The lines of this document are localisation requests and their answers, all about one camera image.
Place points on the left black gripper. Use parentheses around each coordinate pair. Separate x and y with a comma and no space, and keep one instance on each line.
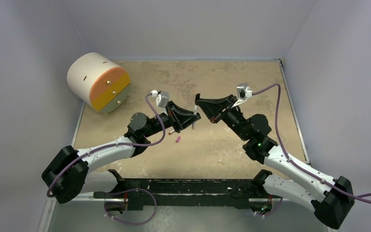
(184,121)

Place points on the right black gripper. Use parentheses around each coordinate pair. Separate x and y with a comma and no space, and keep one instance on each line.
(223,111)

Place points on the pen with orange tip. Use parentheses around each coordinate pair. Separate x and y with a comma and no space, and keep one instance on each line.
(195,117)

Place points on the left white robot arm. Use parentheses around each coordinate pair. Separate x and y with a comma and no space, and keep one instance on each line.
(66,174)

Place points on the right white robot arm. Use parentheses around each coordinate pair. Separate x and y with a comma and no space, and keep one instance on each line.
(327,197)

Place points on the round white drawer cabinet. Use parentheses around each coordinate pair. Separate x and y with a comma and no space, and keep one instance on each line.
(99,82)

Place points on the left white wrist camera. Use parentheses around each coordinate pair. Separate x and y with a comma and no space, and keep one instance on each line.
(161,98)

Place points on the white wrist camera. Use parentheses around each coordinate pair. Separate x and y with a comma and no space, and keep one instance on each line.
(161,98)
(243,94)

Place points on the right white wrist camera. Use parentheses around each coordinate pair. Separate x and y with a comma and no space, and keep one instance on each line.
(243,94)

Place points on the aluminium table edge rail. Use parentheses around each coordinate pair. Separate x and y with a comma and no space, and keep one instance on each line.
(303,145)

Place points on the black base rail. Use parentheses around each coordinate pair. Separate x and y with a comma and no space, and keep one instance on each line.
(135,193)

